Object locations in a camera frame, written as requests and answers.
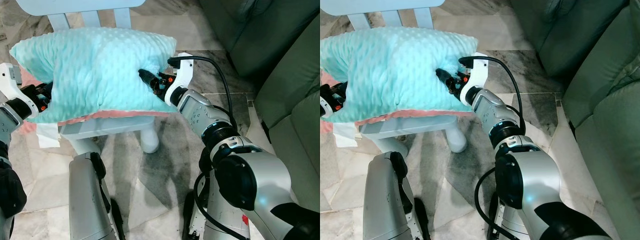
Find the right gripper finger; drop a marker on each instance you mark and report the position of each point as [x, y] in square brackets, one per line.
[148, 76]
[444, 75]

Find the teal dotted plush pillow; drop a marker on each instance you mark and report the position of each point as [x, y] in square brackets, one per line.
[95, 70]
[395, 70]

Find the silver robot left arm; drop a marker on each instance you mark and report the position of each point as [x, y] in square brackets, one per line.
[7, 125]

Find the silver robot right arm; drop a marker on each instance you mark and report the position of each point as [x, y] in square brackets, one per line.
[535, 185]
[250, 180]

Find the green leather sofa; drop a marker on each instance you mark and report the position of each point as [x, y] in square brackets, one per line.
[250, 35]
[610, 125]
[565, 35]
[295, 110]

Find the white cloth piece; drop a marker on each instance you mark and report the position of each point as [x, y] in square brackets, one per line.
[47, 136]
[345, 135]

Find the pale plastic chair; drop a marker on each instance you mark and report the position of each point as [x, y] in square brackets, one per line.
[100, 128]
[400, 128]

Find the silver robot left leg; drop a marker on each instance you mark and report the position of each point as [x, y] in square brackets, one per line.
[385, 200]
[85, 200]

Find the silver robot leg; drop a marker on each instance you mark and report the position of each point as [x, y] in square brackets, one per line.
[385, 200]
[85, 200]
[510, 226]
[220, 221]

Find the silver robot right leg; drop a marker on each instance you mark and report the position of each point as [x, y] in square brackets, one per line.
[220, 221]
[510, 226]

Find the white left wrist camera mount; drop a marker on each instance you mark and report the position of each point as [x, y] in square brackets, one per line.
[7, 75]
[324, 107]

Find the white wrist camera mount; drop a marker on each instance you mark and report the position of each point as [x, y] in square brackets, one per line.
[324, 107]
[479, 75]
[7, 75]
[184, 75]

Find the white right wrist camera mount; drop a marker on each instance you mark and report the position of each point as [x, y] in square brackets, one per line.
[184, 75]
[479, 75]

